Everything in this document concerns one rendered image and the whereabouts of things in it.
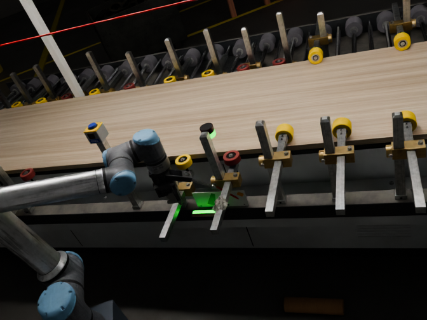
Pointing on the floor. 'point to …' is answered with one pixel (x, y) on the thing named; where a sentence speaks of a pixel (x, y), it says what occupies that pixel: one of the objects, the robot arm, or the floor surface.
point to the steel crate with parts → (136, 27)
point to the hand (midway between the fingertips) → (181, 201)
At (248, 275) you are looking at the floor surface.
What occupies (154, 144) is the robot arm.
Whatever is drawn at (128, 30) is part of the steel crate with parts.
